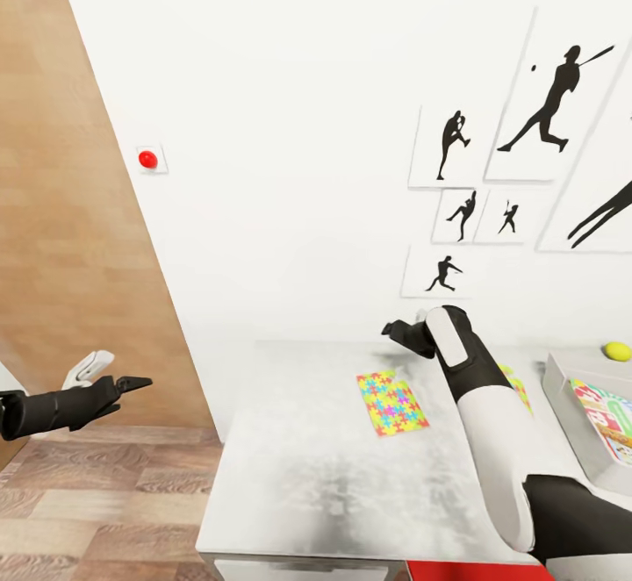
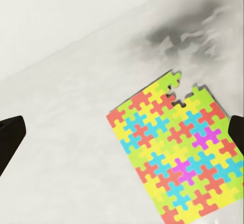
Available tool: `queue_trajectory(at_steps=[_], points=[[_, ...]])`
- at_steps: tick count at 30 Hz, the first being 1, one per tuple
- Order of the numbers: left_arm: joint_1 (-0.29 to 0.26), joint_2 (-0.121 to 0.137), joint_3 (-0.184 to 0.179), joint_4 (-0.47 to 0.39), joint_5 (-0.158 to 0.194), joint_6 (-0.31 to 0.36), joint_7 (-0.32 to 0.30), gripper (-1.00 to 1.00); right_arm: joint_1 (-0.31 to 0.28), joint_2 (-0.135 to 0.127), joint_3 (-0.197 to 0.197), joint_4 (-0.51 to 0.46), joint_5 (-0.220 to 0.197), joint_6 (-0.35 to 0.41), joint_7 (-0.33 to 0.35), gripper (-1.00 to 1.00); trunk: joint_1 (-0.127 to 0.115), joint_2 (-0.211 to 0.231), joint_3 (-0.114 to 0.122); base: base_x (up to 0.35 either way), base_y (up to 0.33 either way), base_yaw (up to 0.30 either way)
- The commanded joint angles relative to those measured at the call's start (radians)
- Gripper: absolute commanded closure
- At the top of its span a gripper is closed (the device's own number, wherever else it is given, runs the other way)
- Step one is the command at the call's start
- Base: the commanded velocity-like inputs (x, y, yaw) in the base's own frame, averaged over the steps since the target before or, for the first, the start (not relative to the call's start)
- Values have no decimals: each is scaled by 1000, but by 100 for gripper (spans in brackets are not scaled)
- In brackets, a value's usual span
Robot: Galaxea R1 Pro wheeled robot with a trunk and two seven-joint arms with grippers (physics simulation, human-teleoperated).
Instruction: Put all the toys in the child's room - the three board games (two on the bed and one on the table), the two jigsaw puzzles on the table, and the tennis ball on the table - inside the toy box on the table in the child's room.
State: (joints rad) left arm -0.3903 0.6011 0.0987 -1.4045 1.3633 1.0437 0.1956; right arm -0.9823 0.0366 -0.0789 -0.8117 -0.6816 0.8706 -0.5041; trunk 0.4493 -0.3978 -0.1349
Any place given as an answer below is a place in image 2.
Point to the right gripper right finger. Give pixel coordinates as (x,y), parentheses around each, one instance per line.
(236,131)

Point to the desk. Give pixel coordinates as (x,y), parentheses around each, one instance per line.
(70,168)

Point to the jigsaw puzzle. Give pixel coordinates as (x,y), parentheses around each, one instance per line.
(185,158)

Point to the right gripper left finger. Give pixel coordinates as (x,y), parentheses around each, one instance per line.
(12,132)

